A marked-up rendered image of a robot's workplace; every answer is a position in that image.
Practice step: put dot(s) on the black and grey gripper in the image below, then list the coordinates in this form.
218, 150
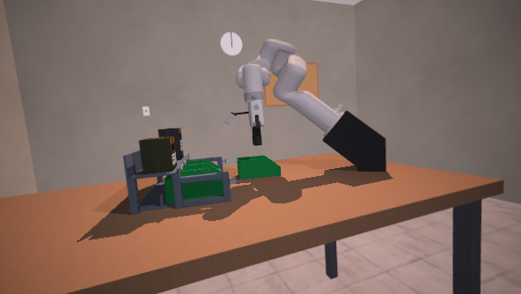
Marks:
255, 119

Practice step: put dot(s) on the green bin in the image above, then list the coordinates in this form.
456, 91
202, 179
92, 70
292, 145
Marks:
194, 190
257, 167
205, 161
198, 167

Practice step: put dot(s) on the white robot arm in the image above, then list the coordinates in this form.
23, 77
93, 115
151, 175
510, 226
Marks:
273, 56

